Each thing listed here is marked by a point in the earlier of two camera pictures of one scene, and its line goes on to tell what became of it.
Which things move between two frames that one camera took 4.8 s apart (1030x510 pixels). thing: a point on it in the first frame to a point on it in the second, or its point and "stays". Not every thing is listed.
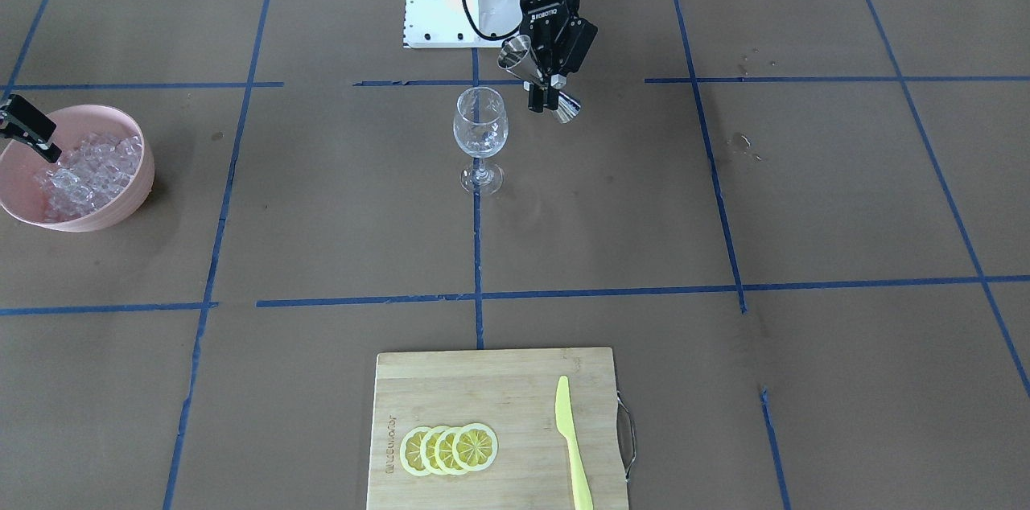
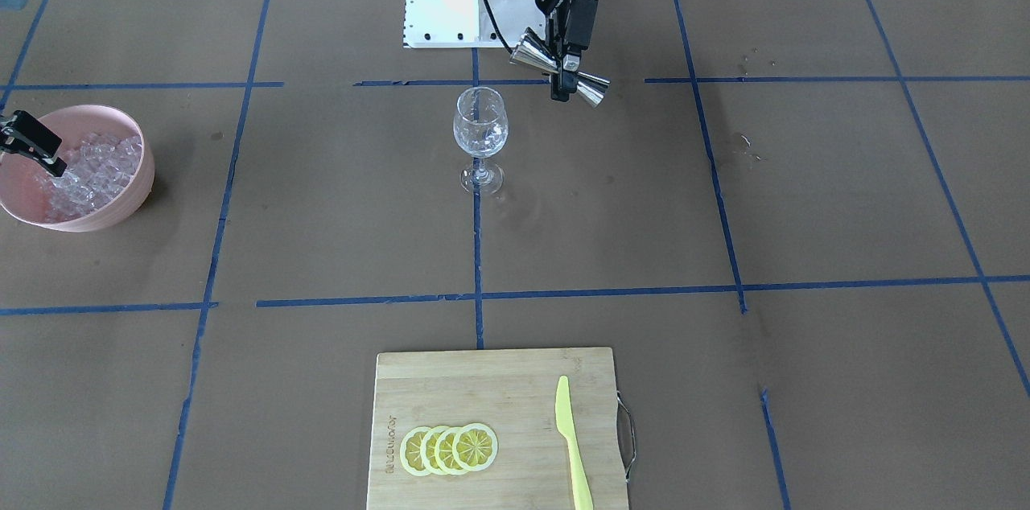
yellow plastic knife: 582,498 stays
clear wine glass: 480,124 stays
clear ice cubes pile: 88,175 stays
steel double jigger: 517,55 to 531,50
